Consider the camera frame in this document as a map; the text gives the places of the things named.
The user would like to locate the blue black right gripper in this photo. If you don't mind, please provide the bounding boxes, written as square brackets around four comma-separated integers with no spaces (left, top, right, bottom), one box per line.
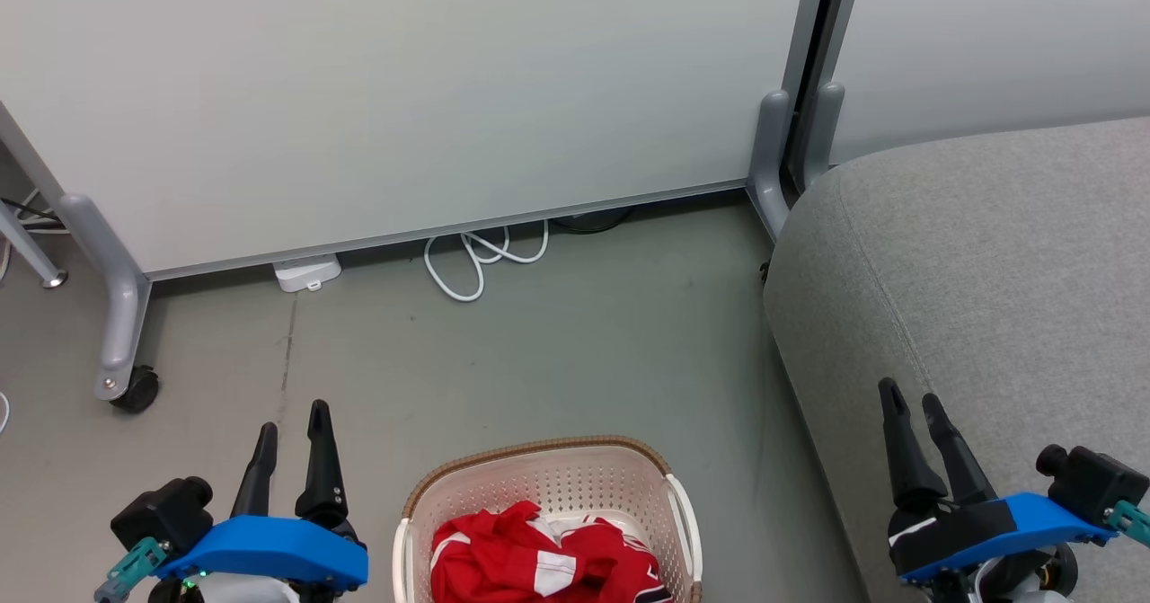
[879,378,1120,586]

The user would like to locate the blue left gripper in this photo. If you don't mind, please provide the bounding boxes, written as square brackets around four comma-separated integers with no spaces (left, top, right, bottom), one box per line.
[157,400,370,597]

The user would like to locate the red shorts white trim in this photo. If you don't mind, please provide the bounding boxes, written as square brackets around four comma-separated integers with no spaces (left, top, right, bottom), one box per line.
[430,501,576,603]

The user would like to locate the grey fabric sofa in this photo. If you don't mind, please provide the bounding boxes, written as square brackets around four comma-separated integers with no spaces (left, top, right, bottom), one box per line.
[764,118,1150,603]

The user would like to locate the black caster wheel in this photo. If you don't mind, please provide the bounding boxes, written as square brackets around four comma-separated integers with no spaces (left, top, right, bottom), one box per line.
[111,365,161,414]

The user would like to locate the white power adapter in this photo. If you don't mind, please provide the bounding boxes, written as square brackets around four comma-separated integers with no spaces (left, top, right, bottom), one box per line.
[273,254,343,294]

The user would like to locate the cream perforated laundry basket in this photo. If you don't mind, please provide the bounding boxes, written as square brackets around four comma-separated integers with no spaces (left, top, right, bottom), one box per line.
[393,435,703,603]

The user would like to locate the grey curved partition leg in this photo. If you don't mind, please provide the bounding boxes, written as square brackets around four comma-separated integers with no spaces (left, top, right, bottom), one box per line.
[57,193,153,403]

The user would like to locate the grey upright partition leg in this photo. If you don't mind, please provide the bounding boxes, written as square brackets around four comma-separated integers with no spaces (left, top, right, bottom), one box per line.
[747,90,792,244]
[801,81,846,192]

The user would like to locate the thin grey stand leg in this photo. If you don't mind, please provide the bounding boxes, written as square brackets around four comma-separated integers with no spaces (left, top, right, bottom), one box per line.
[0,199,69,290]

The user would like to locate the large white partition panel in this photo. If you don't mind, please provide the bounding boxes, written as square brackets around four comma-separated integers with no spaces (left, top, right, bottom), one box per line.
[0,0,832,282]

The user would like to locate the small white partition panel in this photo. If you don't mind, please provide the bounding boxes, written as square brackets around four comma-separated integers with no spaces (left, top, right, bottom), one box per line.
[827,0,1150,166]

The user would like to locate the teal left camera connector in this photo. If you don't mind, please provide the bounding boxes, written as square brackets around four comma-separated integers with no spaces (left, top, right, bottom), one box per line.
[94,537,172,603]

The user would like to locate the teal camera connector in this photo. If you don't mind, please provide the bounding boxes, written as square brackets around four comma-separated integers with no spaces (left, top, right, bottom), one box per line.
[94,537,172,603]
[1104,501,1150,549]

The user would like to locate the teal right camera connector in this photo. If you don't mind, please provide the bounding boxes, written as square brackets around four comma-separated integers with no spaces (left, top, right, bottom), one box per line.
[1104,501,1150,549]

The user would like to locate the white looped cable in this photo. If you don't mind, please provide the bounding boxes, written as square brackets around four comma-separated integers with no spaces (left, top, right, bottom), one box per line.
[423,220,550,303]

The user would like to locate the thin black floor cables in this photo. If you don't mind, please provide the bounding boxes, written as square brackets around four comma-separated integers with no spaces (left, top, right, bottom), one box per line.
[0,191,62,231]

